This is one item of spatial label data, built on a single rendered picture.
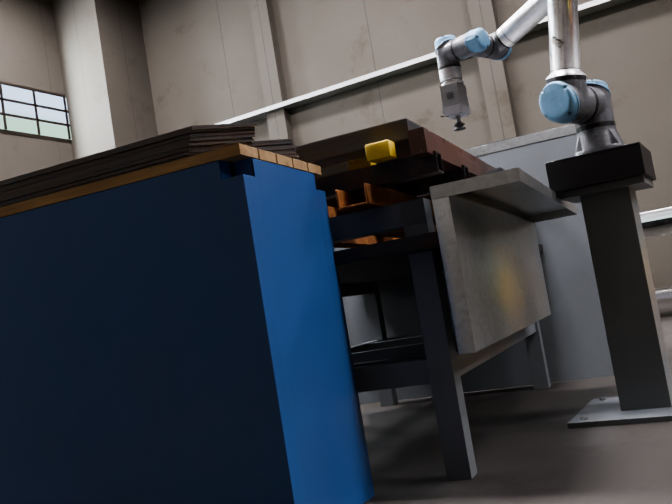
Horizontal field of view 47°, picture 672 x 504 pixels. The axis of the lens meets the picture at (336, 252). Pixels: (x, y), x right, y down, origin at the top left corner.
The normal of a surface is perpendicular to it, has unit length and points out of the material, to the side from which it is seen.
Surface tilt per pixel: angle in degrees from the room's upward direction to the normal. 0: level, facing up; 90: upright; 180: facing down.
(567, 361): 90
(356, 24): 90
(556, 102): 97
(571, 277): 90
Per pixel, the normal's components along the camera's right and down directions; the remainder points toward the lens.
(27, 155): 0.87, -0.18
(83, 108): -0.47, 0.01
